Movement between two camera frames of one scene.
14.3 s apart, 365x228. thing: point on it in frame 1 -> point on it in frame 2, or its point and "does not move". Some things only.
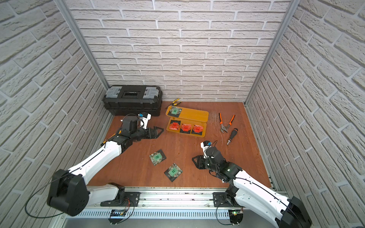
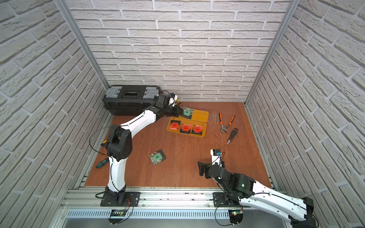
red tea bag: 197,129 does not move
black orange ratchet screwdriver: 233,134 does not move
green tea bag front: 173,171 -> 187,111
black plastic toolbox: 132,99 does not move
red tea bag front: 185,128 does not move
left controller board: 116,216 does not move
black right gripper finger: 196,158 -> 201,165
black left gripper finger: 155,131 -> 179,110
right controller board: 235,216 does not move
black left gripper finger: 155,133 -> 178,112
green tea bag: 157,157 does not move
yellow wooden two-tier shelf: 187,121 does not move
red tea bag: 174,125 does not move
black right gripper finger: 196,161 -> 201,169
